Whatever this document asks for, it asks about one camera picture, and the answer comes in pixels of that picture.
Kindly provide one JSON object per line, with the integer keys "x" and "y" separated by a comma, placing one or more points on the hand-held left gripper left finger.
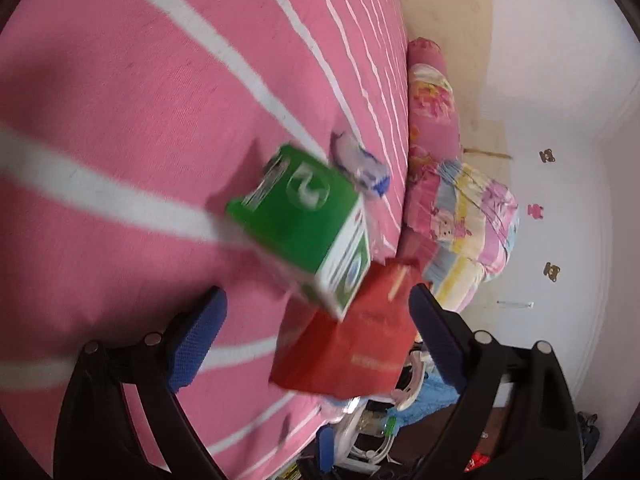
{"x": 197, "y": 345}

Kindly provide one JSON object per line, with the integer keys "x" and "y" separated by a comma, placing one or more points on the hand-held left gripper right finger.
{"x": 440, "y": 340}

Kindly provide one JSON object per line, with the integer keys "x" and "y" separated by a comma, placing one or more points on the red packet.
{"x": 360, "y": 345}

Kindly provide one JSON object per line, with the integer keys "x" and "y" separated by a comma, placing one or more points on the green box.
{"x": 295, "y": 215}

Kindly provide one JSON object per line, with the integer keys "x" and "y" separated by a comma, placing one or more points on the blue cloth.
{"x": 430, "y": 402}

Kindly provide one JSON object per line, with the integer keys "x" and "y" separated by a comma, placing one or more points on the jar with green lid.
{"x": 390, "y": 426}

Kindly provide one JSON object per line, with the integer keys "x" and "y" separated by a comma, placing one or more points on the white high chair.
{"x": 370, "y": 440}

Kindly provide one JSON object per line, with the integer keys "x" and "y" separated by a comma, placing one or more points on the folded colourful cartoon quilt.
{"x": 470, "y": 220}

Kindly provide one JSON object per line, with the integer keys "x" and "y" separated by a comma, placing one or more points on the red object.
{"x": 476, "y": 461}

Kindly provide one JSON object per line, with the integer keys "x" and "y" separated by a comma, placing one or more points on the blue padded object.
{"x": 325, "y": 447}

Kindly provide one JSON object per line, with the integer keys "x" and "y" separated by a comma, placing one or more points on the crumpled white blue wrapper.
{"x": 360, "y": 162}

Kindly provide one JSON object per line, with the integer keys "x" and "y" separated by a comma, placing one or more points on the pink floral pillow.
{"x": 432, "y": 105}

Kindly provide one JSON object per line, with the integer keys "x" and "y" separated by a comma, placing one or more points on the bed with pink striped sheet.
{"x": 125, "y": 110}

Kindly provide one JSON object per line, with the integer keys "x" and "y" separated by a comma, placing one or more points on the brown bear wall sticker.
{"x": 552, "y": 271}
{"x": 547, "y": 155}

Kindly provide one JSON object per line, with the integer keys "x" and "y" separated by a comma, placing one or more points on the pink bear wall sticker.
{"x": 536, "y": 210}

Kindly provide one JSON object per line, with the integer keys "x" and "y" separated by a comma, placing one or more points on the thin wall stick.
{"x": 487, "y": 153}

